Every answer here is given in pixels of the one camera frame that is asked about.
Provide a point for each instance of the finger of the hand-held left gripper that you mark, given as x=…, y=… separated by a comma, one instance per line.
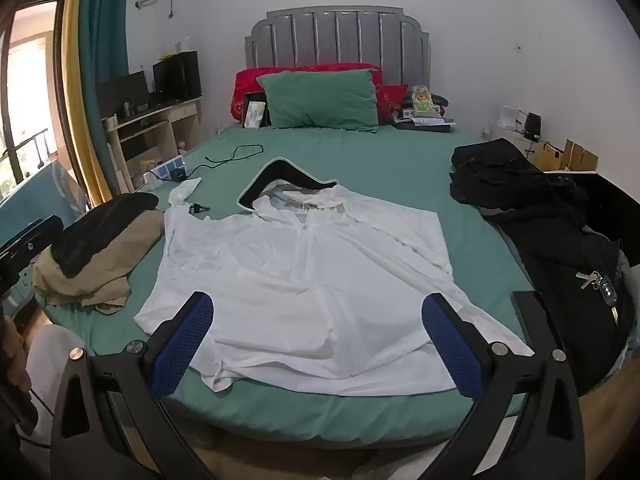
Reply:
x=35, y=240

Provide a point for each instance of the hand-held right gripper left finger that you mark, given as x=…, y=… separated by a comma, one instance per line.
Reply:
x=182, y=342

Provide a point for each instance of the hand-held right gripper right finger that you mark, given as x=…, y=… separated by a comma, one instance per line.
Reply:
x=452, y=347

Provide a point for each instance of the white hooded jacket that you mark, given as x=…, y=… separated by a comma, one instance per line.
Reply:
x=310, y=285

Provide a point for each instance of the black and tan folded clothes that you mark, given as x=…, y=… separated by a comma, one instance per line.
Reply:
x=100, y=270

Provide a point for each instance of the black clothes pile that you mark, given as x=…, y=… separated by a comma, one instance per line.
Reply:
x=560, y=260

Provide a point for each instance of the person's left hand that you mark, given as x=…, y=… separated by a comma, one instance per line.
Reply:
x=15, y=355

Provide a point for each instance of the light blue printed board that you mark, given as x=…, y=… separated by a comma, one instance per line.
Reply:
x=40, y=190

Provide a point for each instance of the person's grey trousers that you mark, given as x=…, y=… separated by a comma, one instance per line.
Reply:
x=50, y=370

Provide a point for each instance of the black garment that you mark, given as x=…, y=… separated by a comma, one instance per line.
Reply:
x=95, y=230

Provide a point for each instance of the white power strip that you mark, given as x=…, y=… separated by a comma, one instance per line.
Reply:
x=167, y=167

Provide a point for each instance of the glass balcony door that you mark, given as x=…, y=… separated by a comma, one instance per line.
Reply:
x=30, y=85

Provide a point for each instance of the metal cup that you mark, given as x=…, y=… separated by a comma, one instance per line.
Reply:
x=126, y=108

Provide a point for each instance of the yellow curtain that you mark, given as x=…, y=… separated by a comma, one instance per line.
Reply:
x=75, y=85

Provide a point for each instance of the bunch of keys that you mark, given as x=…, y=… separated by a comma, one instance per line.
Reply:
x=606, y=290

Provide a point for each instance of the light wooden desk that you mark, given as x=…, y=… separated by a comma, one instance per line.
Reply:
x=165, y=130

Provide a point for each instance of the black monitor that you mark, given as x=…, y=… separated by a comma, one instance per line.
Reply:
x=122, y=87

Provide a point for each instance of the bed with green sheet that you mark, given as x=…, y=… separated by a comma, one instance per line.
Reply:
x=390, y=170

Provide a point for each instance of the teal curtain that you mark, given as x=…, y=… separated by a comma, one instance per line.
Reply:
x=102, y=35

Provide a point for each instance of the black computer tower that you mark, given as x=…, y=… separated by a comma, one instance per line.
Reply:
x=177, y=75

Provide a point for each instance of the cardboard box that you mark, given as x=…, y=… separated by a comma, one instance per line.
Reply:
x=580, y=157

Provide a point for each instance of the tissue pack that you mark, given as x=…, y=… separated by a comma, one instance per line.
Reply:
x=255, y=114

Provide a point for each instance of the pile of books and papers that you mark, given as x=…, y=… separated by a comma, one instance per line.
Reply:
x=425, y=102

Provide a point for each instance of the small red patterned pillow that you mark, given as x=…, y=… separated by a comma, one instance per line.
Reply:
x=392, y=97

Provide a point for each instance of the large red pillow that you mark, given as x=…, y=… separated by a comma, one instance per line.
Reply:
x=250, y=80

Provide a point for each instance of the green pillow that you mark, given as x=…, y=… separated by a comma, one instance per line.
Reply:
x=320, y=100

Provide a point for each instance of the grey padded headboard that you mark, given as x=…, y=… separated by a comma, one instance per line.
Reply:
x=340, y=35

